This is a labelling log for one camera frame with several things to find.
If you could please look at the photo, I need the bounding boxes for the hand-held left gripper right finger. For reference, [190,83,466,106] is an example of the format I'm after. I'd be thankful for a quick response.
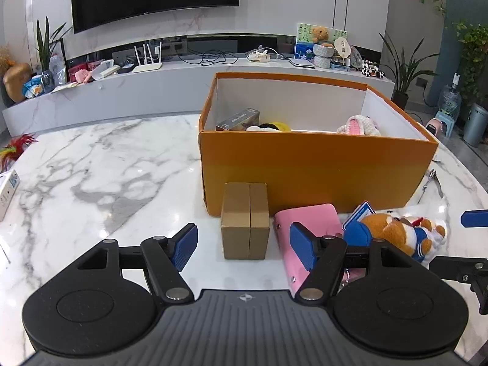
[290,222,414,306]

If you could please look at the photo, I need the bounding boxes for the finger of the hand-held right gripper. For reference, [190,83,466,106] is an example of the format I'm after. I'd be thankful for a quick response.
[461,209,488,228]
[429,255,488,315]

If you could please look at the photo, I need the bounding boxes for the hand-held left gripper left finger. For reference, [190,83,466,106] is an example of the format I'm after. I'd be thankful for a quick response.
[74,223,199,303]

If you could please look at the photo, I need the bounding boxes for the small brown cardboard box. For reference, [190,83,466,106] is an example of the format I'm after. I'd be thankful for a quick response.
[220,182,271,260]

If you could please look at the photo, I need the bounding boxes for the orange cardboard box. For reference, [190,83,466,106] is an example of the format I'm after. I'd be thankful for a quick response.
[198,72,439,217]

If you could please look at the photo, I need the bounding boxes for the brown plush dog toy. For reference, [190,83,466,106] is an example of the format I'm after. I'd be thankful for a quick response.
[343,213,447,264]

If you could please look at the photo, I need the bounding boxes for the yellow and black plush toy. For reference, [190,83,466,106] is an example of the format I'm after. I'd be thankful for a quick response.
[246,122,292,133]

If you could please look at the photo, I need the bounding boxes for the pink and white knitted toy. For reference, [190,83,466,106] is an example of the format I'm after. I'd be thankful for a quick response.
[337,114,382,137]

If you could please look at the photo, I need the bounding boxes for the dark printed box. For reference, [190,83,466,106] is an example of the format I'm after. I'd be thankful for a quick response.
[215,107,260,132]

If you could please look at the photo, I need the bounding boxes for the pink wallet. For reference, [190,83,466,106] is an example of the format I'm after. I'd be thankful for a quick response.
[272,203,346,288]

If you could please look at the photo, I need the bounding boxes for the metal nail clipper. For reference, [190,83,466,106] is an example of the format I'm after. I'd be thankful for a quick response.
[417,168,445,204]

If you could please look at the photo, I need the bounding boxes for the blue and white card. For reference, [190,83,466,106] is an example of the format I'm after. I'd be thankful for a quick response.
[342,201,384,233]

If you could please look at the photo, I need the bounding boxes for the grey trash can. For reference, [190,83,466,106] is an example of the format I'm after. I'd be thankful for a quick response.
[463,102,488,147]

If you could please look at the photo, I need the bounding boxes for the small teal stool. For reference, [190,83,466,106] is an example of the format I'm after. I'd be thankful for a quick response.
[435,110,458,138]

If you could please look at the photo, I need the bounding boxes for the large water bottle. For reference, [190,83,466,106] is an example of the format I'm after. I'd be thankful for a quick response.
[438,72,463,120]

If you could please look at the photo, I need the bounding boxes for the potted long leaf plant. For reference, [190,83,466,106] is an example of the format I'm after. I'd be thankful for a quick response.
[379,32,439,111]

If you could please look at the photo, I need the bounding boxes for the white marble tv console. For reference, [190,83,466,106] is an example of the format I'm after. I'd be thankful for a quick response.
[2,32,395,138]

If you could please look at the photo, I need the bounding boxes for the green leafy climbing plant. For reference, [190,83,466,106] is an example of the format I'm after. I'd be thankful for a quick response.
[444,19,488,107]

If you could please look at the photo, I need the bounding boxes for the black and white cow toy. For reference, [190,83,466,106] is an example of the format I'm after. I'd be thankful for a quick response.
[360,60,384,79]

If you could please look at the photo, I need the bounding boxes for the white wifi router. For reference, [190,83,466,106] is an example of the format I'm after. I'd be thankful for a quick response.
[131,42,164,74]

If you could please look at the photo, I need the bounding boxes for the white carton with blue print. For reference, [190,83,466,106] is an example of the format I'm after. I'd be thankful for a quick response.
[0,170,20,222]

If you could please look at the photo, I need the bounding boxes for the white knitted basket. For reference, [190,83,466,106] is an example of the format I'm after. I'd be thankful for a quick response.
[313,43,336,69]

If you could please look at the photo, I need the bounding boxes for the white rectangular box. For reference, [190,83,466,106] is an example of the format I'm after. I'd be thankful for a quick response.
[91,60,120,80]

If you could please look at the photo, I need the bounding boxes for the colourful feather toy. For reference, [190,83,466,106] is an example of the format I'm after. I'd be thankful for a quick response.
[0,133,39,172]

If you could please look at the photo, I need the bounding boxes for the pink plush item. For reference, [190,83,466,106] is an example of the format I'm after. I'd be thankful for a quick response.
[69,63,96,84]

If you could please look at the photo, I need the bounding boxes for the round paper fan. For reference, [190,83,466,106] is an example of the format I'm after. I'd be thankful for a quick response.
[333,36,353,65]

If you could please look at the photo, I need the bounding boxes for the green bamboo painting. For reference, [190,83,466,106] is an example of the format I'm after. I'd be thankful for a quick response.
[295,23,348,62]

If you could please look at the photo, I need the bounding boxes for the brown teddy bear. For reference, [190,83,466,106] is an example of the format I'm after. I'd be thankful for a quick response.
[310,26,332,44]

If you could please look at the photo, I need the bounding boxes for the blue snack bag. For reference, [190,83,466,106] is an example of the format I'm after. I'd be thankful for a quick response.
[22,75,45,98]

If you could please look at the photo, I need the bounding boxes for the tall leaf plant in vase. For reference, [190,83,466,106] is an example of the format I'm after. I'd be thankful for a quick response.
[34,17,73,94]

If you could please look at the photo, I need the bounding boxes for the golden brown ornament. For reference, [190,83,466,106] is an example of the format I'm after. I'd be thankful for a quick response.
[3,63,34,103]

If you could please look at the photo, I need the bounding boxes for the black cables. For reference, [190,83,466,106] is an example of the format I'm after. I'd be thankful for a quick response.
[179,49,239,66]

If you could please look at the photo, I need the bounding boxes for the white charger with cable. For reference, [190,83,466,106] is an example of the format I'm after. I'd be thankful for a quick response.
[246,46,285,63]

